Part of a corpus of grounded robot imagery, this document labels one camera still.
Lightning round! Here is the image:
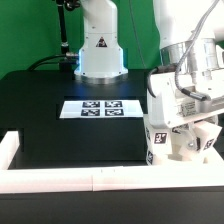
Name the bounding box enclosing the white marker sheet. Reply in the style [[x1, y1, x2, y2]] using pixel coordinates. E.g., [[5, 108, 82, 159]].
[[60, 100, 143, 119]]

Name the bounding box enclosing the black cable bundle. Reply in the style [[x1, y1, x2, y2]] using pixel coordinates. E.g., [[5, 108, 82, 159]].
[[25, 51, 79, 72]]

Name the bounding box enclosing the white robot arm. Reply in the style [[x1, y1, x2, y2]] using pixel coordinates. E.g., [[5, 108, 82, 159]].
[[74, 0, 224, 148]]

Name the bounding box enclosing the white U-shaped fence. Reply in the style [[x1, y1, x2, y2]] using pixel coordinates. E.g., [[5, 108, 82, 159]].
[[0, 131, 224, 194]]

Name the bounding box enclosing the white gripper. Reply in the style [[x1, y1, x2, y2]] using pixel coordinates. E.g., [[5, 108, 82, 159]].
[[147, 69, 224, 151]]

